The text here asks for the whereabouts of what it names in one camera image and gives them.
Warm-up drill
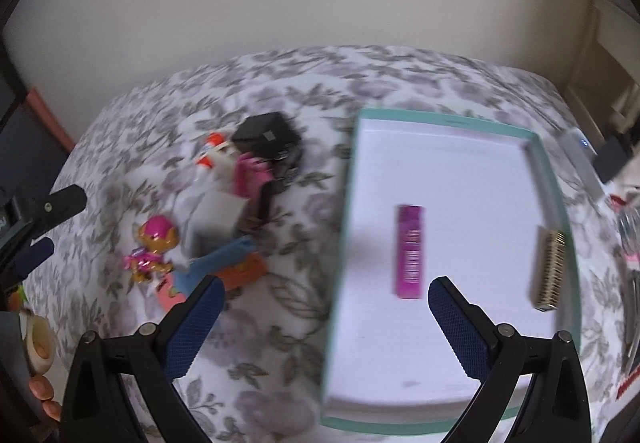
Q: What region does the red and white glue stick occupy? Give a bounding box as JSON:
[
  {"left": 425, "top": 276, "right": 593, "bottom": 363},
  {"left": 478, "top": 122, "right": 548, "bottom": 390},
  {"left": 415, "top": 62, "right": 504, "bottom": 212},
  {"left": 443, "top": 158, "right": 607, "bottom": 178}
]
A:
[{"left": 196, "top": 132, "right": 232, "bottom": 172}]

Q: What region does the person's left hand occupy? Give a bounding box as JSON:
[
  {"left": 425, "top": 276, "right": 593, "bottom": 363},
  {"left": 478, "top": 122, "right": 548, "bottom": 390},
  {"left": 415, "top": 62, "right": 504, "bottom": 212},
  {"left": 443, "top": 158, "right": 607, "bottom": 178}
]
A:
[{"left": 29, "top": 375, "right": 62, "bottom": 424}]

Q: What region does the white tape roll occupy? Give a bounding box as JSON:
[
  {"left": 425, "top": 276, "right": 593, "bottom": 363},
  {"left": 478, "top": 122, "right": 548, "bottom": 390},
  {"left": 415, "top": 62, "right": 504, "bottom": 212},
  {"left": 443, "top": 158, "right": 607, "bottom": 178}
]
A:
[{"left": 19, "top": 313, "right": 56, "bottom": 374}]

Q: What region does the red and white paper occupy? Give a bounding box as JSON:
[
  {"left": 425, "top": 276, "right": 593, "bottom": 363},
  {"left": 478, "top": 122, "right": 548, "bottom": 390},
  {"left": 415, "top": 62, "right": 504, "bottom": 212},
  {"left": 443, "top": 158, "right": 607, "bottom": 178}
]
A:
[{"left": 617, "top": 363, "right": 640, "bottom": 404}]

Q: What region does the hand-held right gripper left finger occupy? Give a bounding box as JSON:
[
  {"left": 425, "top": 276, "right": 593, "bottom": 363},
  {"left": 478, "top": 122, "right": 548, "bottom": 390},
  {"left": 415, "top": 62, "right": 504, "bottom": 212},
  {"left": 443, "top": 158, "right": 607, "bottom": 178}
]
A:
[{"left": 59, "top": 275, "right": 227, "bottom": 443}]

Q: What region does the silver metal utensil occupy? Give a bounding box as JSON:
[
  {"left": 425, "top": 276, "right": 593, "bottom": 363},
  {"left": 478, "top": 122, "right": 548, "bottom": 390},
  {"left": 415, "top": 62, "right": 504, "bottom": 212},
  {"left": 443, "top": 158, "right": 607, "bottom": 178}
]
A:
[{"left": 617, "top": 208, "right": 640, "bottom": 374}]

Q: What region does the pink plastic toy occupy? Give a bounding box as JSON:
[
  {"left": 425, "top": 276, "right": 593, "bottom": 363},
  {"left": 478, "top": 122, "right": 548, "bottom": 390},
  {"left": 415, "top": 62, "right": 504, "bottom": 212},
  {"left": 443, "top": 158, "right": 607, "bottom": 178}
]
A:
[{"left": 232, "top": 152, "right": 273, "bottom": 200}]

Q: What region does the white power bank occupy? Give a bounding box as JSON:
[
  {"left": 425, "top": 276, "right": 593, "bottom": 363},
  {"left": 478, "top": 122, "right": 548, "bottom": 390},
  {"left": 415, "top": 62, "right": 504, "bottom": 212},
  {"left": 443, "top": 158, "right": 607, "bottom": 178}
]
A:
[{"left": 559, "top": 127, "right": 606, "bottom": 201}]

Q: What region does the grey floral bedspread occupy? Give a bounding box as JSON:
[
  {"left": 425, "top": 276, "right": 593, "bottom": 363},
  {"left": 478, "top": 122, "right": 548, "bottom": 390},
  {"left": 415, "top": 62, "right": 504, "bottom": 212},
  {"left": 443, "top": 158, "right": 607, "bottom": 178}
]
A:
[{"left": 25, "top": 44, "right": 626, "bottom": 443}]

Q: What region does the pink puppy toy figure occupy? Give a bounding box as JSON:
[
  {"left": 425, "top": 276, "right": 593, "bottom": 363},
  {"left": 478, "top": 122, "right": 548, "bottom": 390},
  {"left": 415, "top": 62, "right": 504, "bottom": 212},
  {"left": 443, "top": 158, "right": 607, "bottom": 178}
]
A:
[{"left": 122, "top": 217, "right": 182, "bottom": 285}]

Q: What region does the orange and blue toy car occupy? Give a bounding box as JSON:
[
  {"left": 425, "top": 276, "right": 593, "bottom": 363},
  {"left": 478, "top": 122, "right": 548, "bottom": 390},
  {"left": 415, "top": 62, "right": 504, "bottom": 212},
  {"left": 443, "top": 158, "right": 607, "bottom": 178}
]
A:
[{"left": 155, "top": 253, "right": 268, "bottom": 311}]

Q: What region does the small black box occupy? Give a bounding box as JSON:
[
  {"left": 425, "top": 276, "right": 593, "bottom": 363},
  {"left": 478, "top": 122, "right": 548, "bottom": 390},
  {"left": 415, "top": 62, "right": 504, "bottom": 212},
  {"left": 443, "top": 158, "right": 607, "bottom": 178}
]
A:
[{"left": 592, "top": 136, "right": 632, "bottom": 184}]

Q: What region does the magenta lighter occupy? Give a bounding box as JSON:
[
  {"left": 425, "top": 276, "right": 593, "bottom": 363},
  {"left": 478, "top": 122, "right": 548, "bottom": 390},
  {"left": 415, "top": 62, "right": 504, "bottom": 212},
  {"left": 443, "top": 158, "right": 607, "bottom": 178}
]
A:
[{"left": 395, "top": 204, "right": 427, "bottom": 300}]

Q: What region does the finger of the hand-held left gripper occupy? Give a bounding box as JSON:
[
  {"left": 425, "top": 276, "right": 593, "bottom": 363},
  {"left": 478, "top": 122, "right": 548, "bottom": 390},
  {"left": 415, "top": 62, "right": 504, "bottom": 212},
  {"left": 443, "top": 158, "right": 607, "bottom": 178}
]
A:
[
  {"left": 20, "top": 184, "right": 88, "bottom": 244},
  {"left": 0, "top": 238, "right": 56, "bottom": 294}
]

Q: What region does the dark cabinet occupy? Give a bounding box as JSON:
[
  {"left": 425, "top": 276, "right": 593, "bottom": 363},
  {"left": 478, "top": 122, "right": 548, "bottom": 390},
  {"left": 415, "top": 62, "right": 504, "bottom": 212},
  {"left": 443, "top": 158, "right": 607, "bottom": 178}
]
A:
[{"left": 0, "top": 68, "right": 76, "bottom": 204}]

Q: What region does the white shelf unit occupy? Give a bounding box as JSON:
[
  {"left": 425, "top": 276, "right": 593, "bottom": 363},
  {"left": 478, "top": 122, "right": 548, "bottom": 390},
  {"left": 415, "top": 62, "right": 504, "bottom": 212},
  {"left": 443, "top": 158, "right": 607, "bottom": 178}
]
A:
[{"left": 560, "top": 0, "right": 640, "bottom": 134}]

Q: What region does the white charger adapter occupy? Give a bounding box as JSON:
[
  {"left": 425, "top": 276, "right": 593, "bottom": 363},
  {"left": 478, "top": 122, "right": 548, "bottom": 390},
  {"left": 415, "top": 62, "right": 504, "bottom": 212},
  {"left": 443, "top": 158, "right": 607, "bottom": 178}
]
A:
[{"left": 187, "top": 188, "right": 248, "bottom": 256}]

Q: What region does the gold ribbed comb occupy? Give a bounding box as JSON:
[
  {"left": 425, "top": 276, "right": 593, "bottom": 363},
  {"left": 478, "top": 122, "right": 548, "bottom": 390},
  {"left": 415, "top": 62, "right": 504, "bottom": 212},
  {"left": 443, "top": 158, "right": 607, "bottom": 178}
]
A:
[{"left": 531, "top": 227, "right": 567, "bottom": 313}]

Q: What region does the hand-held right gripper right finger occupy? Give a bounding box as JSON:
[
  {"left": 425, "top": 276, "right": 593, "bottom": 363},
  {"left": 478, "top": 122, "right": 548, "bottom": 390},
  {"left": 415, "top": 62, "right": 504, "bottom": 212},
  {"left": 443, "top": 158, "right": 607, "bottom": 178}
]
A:
[{"left": 427, "top": 275, "right": 593, "bottom": 443}]

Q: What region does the black toy car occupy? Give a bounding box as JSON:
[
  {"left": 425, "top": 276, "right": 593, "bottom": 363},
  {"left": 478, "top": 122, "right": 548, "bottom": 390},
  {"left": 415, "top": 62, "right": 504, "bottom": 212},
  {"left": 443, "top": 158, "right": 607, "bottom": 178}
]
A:
[{"left": 231, "top": 112, "right": 306, "bottom": 224}]

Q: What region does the teal-edged white box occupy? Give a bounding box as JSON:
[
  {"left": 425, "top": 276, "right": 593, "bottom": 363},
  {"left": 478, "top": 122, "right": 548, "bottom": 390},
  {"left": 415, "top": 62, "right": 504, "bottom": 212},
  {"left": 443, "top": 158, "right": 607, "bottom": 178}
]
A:
[{"left": 320, "top": 107, "right": 583, "bottom": 435}]

